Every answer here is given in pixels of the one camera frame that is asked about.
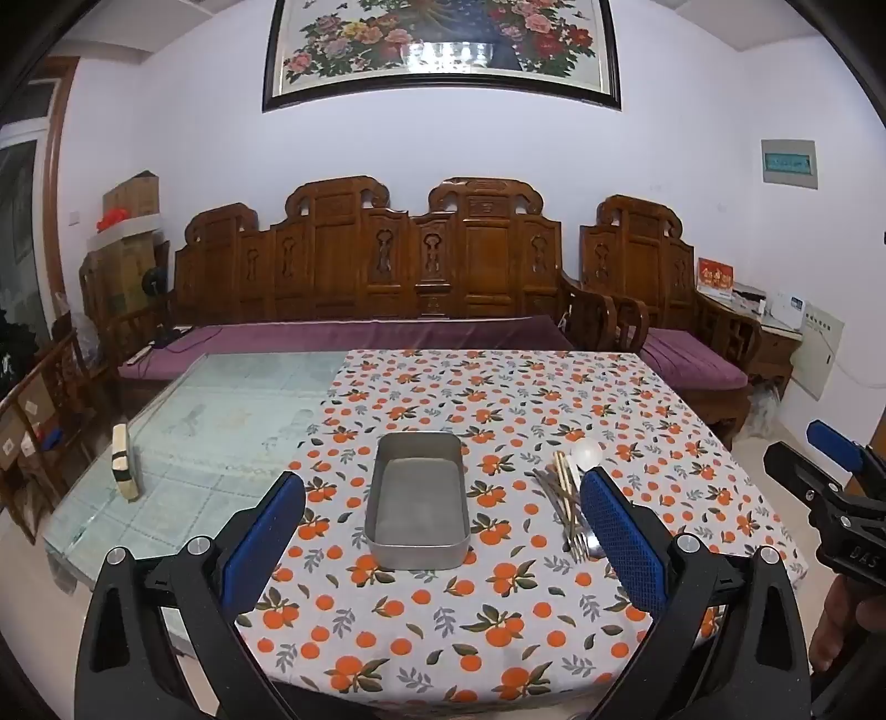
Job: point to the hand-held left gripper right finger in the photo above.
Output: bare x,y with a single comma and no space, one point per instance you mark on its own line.
623,533

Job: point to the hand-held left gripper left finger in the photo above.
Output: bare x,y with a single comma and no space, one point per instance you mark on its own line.
266,540

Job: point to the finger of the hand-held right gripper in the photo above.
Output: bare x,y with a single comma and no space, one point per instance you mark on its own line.
827,436
796,467

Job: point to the stainless steel spoon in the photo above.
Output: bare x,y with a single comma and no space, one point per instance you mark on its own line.
596,548

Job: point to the stainless steel fork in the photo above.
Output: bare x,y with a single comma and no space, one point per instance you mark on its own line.
585,533
579,543

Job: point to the light bamboo chopstick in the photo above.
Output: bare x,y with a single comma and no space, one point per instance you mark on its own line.
567,488
561,484

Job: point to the rectangular metal tray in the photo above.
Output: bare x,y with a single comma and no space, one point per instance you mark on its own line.
417,498

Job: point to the person's right hand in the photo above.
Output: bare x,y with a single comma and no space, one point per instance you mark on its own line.
834,623

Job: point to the clear plastic bag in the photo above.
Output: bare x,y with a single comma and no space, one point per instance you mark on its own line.
765,408

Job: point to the white ceramic spoon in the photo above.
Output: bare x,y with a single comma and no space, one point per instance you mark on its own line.
585,455

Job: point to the wooden side table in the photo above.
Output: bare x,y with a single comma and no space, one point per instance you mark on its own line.
775,346

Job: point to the white box device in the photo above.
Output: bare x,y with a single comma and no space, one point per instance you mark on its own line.
789,310

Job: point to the purple armchair cushion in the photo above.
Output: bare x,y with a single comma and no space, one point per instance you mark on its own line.
692,353

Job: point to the white printer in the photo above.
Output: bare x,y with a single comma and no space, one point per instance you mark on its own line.
749,298

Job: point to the beige block with black band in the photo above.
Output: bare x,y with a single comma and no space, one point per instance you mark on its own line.
124,460

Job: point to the orange fruit print tablecloth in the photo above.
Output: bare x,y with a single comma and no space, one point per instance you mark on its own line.
484,623

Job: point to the red card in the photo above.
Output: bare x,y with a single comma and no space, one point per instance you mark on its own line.
715,275

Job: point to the purple sofa cushion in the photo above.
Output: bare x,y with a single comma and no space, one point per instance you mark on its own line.
311,339

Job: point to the carved wooden armchair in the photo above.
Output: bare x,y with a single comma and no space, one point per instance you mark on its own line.
644,263

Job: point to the wooden chair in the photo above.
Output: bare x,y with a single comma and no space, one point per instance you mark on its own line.
41,415

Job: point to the black fan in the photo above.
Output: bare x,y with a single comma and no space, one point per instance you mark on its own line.
153,280

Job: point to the carved wooden sofa bench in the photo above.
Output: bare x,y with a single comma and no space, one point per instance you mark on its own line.
346,263

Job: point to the large cardboard box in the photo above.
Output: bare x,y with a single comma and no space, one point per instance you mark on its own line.
121,277

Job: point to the red plastic item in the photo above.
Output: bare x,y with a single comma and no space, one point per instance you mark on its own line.
111,218

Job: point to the small cardboard box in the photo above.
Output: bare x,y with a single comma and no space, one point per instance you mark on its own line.
135,194

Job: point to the framed floral painting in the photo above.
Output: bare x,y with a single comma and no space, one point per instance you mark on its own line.
443,48

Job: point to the white wall cabinet door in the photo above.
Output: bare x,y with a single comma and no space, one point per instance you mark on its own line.
820,353

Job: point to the grey wall panel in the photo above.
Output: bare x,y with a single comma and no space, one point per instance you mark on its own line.
790,163

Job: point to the wooden door frame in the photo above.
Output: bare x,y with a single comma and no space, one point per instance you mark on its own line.
59,173

